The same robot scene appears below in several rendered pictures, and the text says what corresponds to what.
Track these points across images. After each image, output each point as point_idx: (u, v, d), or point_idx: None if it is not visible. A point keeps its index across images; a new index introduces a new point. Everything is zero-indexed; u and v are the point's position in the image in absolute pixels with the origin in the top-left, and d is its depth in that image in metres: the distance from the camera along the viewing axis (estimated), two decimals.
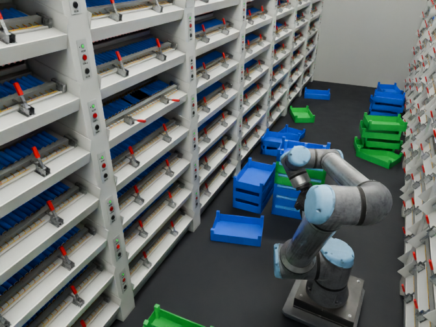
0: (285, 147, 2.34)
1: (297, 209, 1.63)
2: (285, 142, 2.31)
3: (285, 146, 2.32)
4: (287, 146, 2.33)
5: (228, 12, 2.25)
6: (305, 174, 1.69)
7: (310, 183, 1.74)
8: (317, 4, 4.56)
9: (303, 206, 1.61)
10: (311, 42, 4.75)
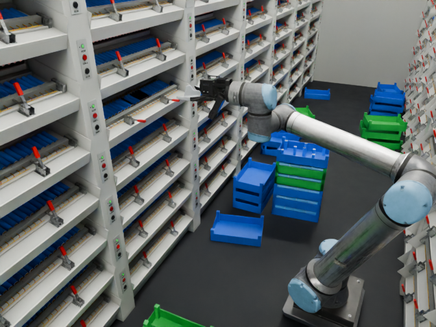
0: (285, 147, 2.34)
1: (209, 117, 1.45)
2: (285, 142, 2.31)
3: (285, 146, 2.32)
4: (287, 146, 2.33)
5: (228, 12, 2.25)
6: None
7: (231, 80, 1.37)
8: (317, 4, 4.56)
9: None
10: (311, 42, 4.75)
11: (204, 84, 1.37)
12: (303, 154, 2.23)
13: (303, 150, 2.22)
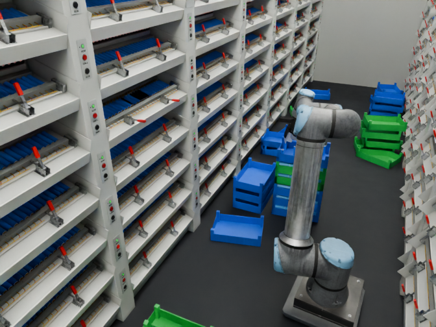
0: (285, 147, 2.34)
1: None
2: None
3: (285, 146, 2.32)
4: (287, 146, 2.33)
5: (228, 12, 2.25)
6: (294, 111, 2.12)
7: None
8: (317, 4, 4.56)
9: (278, 120, 2.27)
10: (311, 42, 4.75)
11: None
12: None
13: None
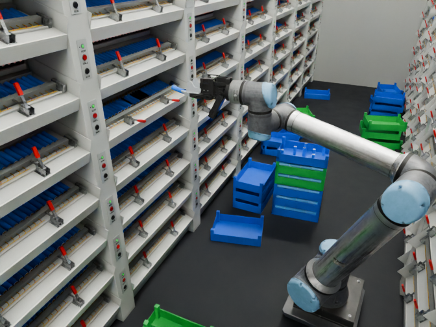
0: (172, 89, 1.47)
1: (209, 117, 1.45)
2: (184, 91, 1.47)
3: (178, 87, 1.48)
4: (174, 87, 1.46)
5: (228, 12, 2.25)
6: None
7: (232, 79, 1.37)
8: (317, 4, 4.56)
9: None
10: (311, 42, 4.75)
11: (204, 83, 1.37)
12: (303, 154, 2.23)
13: (303, 150, 2.22)
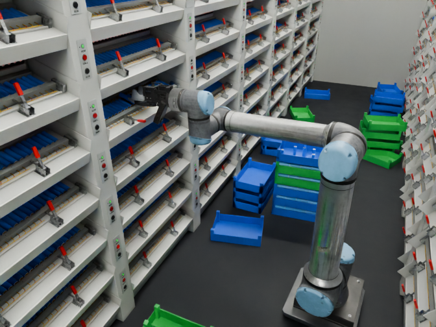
0: (120, 96, 1.55)
1: (154, 122, 1.54)
2: (131, 98, 1.55)
3: (125, 95, 1.56)
4: (122, 95, 1.55)
5: (228, 12, 2.25)
6: None
7: (172, 87, 1.46)
8: (317, 4, 4.56)
9: None
10: (311, 42, 4.75)
11: (147, 91, 1.46)
12: (303, 154, 2.23)
13: (303, 150, 2.22)
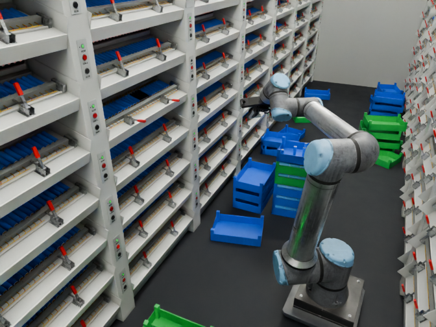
0: None
1: (240, 102, 1.90)
2: (133, 103, 1.56)
3: (127, 99, 1.57)
4: (124, 100, 1.55)
5: (228, 12, 2.25)
6: (270, 100, 1.79)
7: None
8: (317, 4, 4.56)
9: (241, 107, 1.89)
10: (311, 42, 4.75)
11: None
12: (303, 154, 2.23)
13: (303, 150, 2.22)
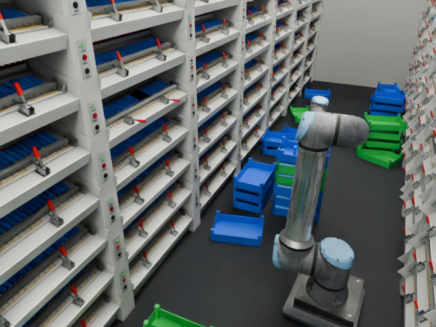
0: None
1: None
2: (133, 103, 1.56)
3: (127, 99, 1.57)
4: (124, 100, 1.55)
5: (228, 12, 2.25)
6: None
7: None
8: (317, 4, 4.56)
9: None
10: (311, 42, 4.75)
11: None
12: None
13: None
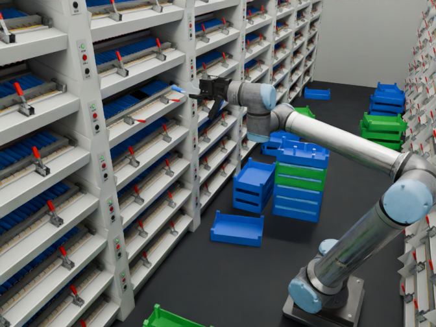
0: None
1: (208, 117, 1.45)
2: (133, 103, 1.56)
3: (127, 99, 1.57)
4: (124, 100, 1.55)
5: (228, 12, 2.25)
6: None
7: (231, 80, 1.37)
8: (317, 4, 4.56)
9: None
10: (311, 42, 4.75)
11: (204, 84, 1.37)
12: (178, 87, 1.47)
13: (182, 89, 1.46)
